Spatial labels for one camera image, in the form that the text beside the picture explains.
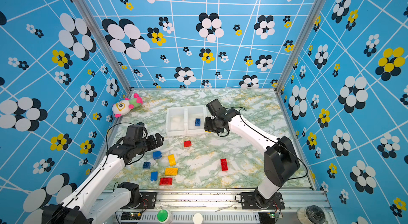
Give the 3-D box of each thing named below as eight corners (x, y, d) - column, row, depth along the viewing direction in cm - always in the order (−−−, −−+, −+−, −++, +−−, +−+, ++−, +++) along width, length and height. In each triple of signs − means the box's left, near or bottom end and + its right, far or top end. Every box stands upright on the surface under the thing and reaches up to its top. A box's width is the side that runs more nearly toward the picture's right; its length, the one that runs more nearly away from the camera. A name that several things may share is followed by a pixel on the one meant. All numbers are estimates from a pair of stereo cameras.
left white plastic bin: (165, 137, 97) (162, 131, 91) (169, 114, 108) (167, 107, 102) (187, 137, 97) (185, 130, 91) (189, 114, 108) (188, 107, 102)
